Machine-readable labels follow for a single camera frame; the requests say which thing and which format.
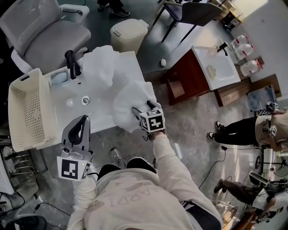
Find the small black faucet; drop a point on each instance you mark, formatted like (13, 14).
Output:
(223, 48)

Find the beige pedal trash bin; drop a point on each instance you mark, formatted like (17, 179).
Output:
(128, 33)

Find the metal basin drain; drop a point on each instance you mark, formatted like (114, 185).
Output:
(85, 100)

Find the person's right forearm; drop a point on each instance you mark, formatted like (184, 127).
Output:
(164, 155)

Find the white grey office chair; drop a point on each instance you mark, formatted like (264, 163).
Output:
(51, 40)

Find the round standing fan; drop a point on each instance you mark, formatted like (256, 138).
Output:
(281, 165)

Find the white cloth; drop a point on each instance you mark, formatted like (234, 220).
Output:
(128, 101)
(101, 65)

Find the small white oval object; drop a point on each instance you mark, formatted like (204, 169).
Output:
(163, 62)

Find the cream plastic laundry basket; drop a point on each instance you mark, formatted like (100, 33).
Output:
(27, 107)

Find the cream soap bar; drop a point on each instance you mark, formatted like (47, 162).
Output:
(211, 71)

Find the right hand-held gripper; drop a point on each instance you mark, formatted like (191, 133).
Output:
(153, 122)

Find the person's legs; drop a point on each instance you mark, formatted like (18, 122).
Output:
(139, 164)

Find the pale blue soap bar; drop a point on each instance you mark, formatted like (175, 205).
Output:
(59, 78)

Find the white washbasin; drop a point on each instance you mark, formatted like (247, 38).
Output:
(96, 96)

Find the person's left grey sneaker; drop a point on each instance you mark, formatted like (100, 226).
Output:
(118, 157)

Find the brown wooden cabinet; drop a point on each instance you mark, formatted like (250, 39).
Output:
(186, 78)

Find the clear plastic water jug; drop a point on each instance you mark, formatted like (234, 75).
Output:
(240, 40)
(244, 51)
(250, 67)

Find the white cabinet basin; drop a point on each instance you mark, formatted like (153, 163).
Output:
(222, 67)

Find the wooden slatted crate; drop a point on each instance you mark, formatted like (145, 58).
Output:
(234, 93)

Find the dark grey black-legged chair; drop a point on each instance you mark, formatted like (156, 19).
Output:
(198, 12)

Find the black waist bag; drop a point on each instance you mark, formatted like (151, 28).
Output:
(202, 215)

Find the person's left forearm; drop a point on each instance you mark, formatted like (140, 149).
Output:
(84, 193)

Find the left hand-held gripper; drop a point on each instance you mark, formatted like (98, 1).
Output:
(69, 168)

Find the person's cream sweatshirt torso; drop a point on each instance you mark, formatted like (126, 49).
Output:
(135, 202)

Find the black and yellow case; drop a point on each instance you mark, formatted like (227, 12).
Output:
(231, 20)

